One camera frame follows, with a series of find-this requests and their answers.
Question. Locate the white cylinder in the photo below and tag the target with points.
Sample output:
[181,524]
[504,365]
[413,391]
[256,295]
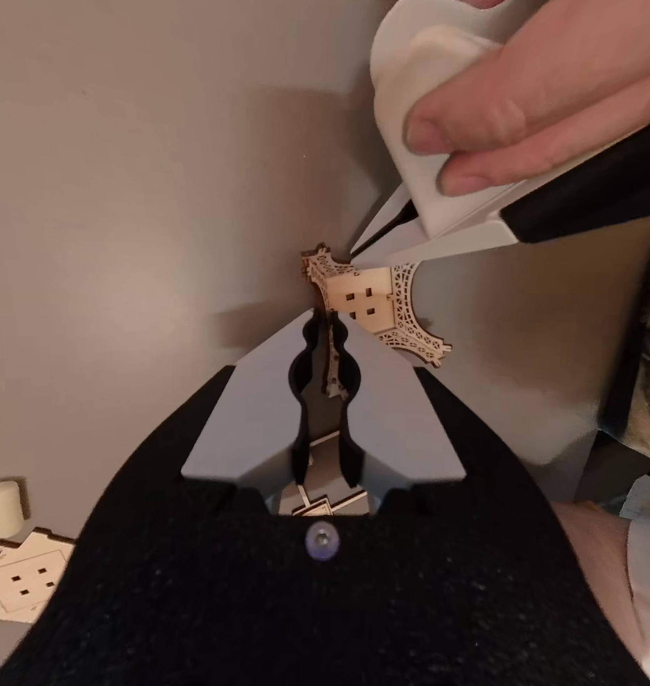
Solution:
[4,509]

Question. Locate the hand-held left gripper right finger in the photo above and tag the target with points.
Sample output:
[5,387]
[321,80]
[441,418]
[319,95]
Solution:
[394,423]

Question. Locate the wooden tower model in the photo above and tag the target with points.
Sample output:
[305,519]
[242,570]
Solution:
[357,300]

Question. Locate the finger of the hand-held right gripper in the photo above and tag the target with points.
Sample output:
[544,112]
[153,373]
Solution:
[453,241]
[389,214]

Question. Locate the person's right hand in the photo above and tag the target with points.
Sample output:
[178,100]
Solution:
[560,91]

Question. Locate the wooden puzzle piece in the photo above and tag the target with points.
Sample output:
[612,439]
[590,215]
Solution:
[325,461]

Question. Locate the wooden puzzle sheet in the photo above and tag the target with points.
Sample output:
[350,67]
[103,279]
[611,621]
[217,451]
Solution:
[19,579]

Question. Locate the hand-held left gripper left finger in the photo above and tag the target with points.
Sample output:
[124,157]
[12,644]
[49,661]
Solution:
[250,418]

